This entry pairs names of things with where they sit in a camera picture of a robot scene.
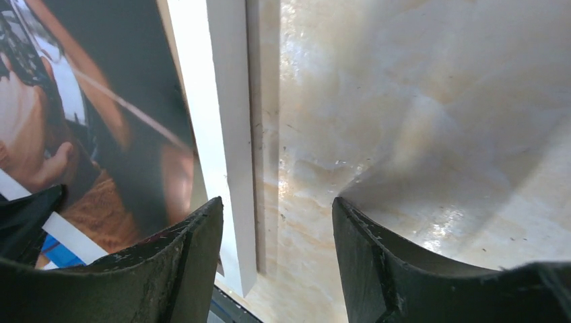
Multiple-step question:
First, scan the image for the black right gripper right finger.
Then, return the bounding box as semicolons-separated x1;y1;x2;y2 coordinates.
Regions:
332;197;570;322

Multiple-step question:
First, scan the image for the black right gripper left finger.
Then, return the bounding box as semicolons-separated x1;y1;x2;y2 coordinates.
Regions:
1;197;224;322

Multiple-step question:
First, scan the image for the printed photo with backing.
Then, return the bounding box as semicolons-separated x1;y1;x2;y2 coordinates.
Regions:
1;1;197;254

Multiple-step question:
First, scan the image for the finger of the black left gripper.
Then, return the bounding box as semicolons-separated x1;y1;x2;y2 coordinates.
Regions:
1;185;64;266

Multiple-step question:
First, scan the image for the white wooden photo frame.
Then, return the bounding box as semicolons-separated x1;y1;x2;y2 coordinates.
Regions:
158;1;257;296

